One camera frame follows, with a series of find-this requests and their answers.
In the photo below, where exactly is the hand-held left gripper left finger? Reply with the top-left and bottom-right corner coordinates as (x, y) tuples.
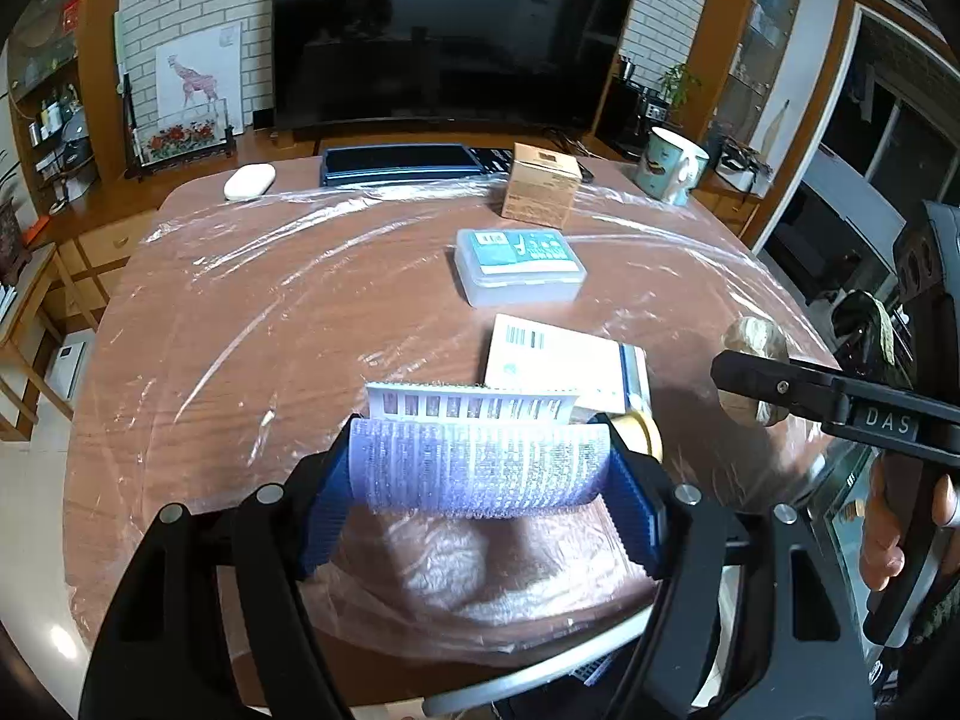
(79, 454), (361, 720)

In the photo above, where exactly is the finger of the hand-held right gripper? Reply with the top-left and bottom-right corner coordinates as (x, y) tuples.
(710, 350), (850, 430)

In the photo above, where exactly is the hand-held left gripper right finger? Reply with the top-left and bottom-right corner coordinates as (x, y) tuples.
(600, 412), (875, 720)

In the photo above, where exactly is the beige paper ball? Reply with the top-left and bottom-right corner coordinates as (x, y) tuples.
(720, 315), (789, 429)

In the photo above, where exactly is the purple velcro hair roller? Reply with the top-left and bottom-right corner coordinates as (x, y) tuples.
(346, 418), (617, 521)

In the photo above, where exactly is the person's right forearm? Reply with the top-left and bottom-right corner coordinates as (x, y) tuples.
(874, 585), (960, 720)

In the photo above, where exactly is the person's right hand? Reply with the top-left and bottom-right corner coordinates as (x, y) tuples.
(858, 457), (960, 593)

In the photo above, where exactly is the yellow tape roll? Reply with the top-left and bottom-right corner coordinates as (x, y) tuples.
(592, 409), (665, 463)

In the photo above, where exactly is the camouflage cloth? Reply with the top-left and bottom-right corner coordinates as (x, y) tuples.
(832, 289), (913, 385)

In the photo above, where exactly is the white printed paper strip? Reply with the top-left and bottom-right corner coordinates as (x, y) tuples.
(366, 381), (581, 425)

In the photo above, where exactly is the white barcode box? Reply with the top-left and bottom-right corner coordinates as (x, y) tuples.
(480, 313), (650, 418)

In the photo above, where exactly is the clear plastic table cover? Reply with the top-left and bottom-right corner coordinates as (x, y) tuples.
(64, 165), (848, 691)

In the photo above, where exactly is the glass sliding door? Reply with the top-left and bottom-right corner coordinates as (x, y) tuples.
(757, 0), (960, 302)

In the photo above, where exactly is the bird print mug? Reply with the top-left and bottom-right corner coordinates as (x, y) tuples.
(636, 126), (710, 208)

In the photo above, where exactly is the clear plastic box teal label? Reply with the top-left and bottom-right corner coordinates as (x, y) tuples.
(454, 227), (587, 309)

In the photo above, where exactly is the white floor appliance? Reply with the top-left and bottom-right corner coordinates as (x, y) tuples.
(46, 341), (90, 399)

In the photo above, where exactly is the brown cardboard box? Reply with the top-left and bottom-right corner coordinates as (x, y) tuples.
(501, 141), (585, 228)

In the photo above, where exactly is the black coffee machine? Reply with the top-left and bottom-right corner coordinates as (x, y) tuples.
(600, 56), (669, 156)

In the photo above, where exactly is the small green potted plant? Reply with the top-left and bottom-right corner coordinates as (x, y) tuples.
(660, 62), (703, 129)

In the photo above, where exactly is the glass door cabinet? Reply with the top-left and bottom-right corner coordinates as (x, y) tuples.
(718, 0), (812, 190)

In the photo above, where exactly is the white oval pad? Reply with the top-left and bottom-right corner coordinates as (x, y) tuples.
(224, 163), (276, 201)

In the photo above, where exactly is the wooden side table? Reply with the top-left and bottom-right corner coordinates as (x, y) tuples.
(0, 240), (77, 443)

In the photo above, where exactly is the blue and black flat appliance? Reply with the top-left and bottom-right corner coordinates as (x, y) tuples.
(320, 142), (594, 189)

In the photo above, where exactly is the framed red flower panel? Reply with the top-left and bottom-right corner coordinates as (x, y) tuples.
(124, 101), (240, 180)

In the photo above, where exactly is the potted plant in patterned pot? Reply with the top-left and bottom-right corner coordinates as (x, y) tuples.
(0, 150), (35, 280)

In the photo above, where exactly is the giraffe drawing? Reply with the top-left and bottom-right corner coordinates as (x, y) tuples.
(155, 22), (245, 129)

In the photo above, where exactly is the black flat television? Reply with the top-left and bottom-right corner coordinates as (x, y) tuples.
(271, 0), (638, 138)

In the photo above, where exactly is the wooden display cabinet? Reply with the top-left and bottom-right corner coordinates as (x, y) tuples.
(0, 0), (130, 197)

